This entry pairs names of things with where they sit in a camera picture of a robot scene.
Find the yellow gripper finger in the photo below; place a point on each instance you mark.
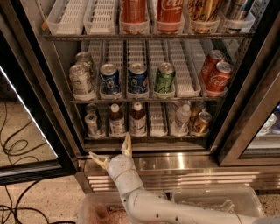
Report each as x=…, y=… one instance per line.
x=102, y=161
x=126, y=145

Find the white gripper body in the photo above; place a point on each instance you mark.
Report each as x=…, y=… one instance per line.
x=120, y=166

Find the brown bottle white cap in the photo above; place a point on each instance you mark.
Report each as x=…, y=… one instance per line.
x=137, y=120
x=116, y=121

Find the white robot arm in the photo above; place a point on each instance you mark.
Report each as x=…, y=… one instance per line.
x=143, y=206

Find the clear water bottle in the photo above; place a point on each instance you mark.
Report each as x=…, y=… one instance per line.
x=181, y=120

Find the open fridge glass door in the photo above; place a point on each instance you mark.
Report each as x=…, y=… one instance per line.
x=36, y=142

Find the orange can top shelf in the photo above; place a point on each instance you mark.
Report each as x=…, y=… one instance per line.
x=133, y=11

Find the red coke can top shelf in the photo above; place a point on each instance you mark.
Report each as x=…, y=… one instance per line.
x=169, y=11

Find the gold can top shelf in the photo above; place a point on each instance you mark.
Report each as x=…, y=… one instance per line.
x=203, y=10

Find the silver blue can top shelf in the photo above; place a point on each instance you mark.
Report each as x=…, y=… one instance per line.
x=238, y=9

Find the front silver slim can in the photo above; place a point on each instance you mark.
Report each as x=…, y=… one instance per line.
x=93, y=124

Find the silver slim can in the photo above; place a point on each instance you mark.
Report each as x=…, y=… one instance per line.
x=91, y=108
x=93, y=124

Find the left clear plastic bin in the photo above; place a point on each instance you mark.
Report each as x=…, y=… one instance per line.
x=105, y=208

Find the clear plastic bin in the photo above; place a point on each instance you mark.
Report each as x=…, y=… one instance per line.
x=235, y=199
x=105, y=208

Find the rear silver slim can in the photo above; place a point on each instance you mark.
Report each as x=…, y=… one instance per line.
x=91, y=108

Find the right blue pepsi can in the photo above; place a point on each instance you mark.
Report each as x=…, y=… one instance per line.
x=138, y=78

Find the blue pepsi can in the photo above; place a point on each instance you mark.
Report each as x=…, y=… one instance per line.
x=138, y=78
x=109, y=76

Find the left blue pepsi can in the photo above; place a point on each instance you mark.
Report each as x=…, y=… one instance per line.
x=109, y=76

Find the front gold can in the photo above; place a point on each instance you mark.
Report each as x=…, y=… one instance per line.
x=201, y=123

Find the green soda can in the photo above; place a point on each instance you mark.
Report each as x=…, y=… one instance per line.
x=164, y=78

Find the front white can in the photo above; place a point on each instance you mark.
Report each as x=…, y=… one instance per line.
x=83, y=89

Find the white can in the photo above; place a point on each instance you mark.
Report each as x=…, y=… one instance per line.
x=85, y=59
x=83, y=89

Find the rear gold can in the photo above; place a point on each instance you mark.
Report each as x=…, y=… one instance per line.
x=197, y=107

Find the rear white can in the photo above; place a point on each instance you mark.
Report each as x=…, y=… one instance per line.
x=85, y=59

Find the front red coke can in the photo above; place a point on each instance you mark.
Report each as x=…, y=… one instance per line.
x=219, y=77

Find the right clear plastic bin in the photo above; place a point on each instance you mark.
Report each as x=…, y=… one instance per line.
x=235, y=199

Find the rear red coke can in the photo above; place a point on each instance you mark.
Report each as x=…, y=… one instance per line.
x=211, y=60

